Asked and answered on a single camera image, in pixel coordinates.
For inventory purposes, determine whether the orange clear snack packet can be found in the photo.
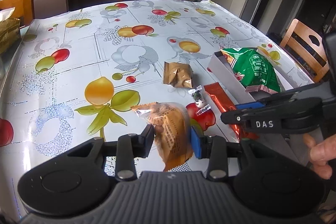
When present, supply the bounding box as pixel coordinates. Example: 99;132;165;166
131;102;194;172

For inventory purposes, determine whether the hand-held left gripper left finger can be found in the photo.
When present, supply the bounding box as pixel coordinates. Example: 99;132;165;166
67;124;155;181

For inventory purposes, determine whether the person's right hand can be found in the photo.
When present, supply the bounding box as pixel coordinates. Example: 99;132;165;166
303;134;336;180

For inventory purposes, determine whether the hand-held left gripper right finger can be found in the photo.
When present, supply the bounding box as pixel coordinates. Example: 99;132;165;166
189;126;263;181

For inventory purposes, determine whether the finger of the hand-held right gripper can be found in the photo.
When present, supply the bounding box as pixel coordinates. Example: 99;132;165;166
220;97;323;133
236;82;329;110

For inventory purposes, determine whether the green snack packet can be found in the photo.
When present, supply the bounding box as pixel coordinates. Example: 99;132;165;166
220;47;281;94

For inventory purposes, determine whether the panda candy clear wrapper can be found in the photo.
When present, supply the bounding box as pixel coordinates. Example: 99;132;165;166
188;85;212;115

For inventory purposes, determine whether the yellow green tissue pack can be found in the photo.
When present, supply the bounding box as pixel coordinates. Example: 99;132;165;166
0;18;21;54

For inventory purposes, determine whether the dark entrance door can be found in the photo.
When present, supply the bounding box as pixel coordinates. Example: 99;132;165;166
302;0;336;35

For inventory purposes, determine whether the white tissue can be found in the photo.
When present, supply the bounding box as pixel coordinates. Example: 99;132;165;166
0;9;16;21

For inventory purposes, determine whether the brown snack packet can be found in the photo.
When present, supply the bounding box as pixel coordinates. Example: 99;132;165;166
163;61;194;89

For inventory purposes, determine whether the long red snack packet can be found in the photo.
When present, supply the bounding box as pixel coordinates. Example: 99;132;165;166
203;83;259;140

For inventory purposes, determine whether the fruit print tablecloth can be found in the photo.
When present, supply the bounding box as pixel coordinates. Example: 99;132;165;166
0;0;315;219

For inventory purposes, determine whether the white cardboard box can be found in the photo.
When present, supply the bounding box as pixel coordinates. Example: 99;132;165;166
208;46;296;104

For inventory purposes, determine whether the silver cabinet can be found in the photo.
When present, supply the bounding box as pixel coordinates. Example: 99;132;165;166
31;0;70;20

